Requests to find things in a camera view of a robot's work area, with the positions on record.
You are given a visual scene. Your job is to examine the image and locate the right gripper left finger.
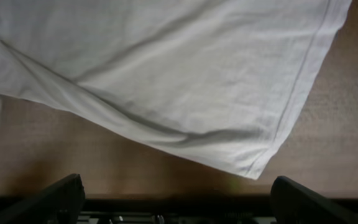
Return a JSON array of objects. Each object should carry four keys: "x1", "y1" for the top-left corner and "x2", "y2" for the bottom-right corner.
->
[{"x1": 0, "y1": 174, "x2": 85, "y2": 224}]

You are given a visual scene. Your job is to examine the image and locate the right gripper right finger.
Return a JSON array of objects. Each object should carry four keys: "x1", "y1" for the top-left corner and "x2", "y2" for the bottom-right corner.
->
[{"x1": 270, "y1": 176, "x2": 358, "y2": 224}]

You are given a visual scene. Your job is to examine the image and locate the white printed t-shirt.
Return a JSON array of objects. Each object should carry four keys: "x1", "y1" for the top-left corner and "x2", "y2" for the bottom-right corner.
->
[{"x1": 0, "y1": 0, "x2": 350, "y2": 179}]

